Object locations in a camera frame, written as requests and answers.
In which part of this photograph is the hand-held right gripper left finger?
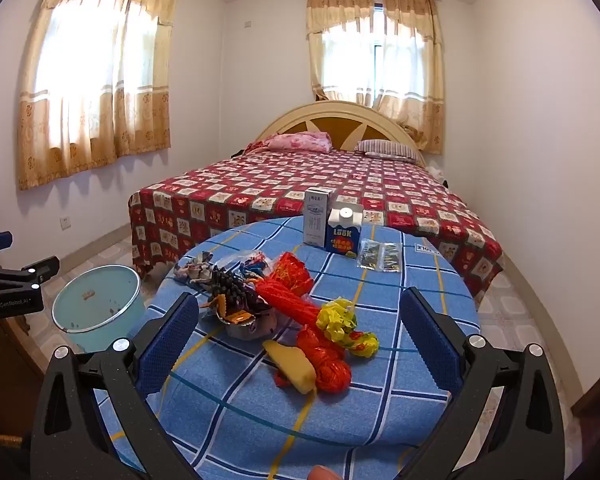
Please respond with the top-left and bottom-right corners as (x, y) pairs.
(30, 291), (201, 480)

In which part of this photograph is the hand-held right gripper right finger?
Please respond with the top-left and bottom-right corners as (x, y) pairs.
(399, 287), (566, 480)

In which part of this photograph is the light blue trash bin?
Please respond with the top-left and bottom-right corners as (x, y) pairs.
(51, 265), (146, 353)

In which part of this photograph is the blue orange foil wrapper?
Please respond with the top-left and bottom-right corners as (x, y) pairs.
(217, 309), (277, 339)

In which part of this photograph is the purple foil wrapper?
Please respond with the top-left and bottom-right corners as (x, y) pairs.
(200, 265), (273, 321)

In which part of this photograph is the yellow wrapper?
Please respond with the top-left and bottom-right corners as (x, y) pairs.
(316, 297), (381, 358)

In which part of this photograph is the yellow foam piece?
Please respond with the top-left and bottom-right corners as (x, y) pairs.
(262, 340), (317, 395)

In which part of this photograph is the orange mesh bag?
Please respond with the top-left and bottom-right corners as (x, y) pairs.
(255, 280), (353, 393)

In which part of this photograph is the red foil wrapper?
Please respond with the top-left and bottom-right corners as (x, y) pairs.
(270, 252), (313, 296)

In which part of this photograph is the blue plaid tablecloth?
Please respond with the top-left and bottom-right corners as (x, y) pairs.
(94, 216), (481, 480)

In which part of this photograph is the clear plastic packet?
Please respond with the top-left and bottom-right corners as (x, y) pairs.
(356, 240), (384, 269)
(380, 242), (402, 272)

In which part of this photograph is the clear crumpled plastic bag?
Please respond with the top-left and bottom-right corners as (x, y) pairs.
(215, 250), (276, 281)

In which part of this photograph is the blue carton with white top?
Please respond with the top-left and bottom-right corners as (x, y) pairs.
(325, 204), (364, 260)

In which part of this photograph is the beige patterned wide curtain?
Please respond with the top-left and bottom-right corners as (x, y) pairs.
(17, 0), (181, 191)

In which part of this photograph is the tall white blue box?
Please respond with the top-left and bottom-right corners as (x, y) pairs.
(303, 187), (335, 248)

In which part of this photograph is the red checkered blanket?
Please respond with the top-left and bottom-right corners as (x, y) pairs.
(127, 147), (503, 306)

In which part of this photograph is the striped pillow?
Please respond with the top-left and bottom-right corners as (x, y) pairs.
(355, 139), (421, 163)

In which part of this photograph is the beige patterned narrow curtain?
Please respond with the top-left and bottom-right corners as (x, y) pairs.
(306, 0), (443, 156)

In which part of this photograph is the pink floral pillow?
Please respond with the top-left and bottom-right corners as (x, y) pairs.
(245, 131), (332, 155)

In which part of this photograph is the cream wooden bed headboard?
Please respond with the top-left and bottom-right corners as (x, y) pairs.
(254, 101), (427, 167)

